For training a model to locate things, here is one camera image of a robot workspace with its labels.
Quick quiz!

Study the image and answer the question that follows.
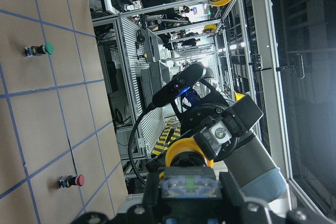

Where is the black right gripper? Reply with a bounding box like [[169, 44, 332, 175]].
[[175, 79, 263, 160]]

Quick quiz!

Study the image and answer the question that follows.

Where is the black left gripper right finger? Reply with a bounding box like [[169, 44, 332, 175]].
[[219, 172, 244, 206]]

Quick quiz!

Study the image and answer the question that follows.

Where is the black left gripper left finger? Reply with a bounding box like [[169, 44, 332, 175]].
[[143, 172, 161, 207]]

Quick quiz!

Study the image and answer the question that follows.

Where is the yellow push button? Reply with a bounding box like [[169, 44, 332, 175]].
[[159, 138, 222, 199]]

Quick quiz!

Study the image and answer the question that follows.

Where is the red push button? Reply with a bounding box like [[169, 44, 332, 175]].
[[58, 174, 85, 188]]

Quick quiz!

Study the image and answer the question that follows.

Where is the green push button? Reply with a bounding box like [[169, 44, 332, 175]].
[[24, 42, 54, 57]]

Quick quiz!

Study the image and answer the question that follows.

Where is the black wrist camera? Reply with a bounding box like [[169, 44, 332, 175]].
[[152, 63, 206, 108]]

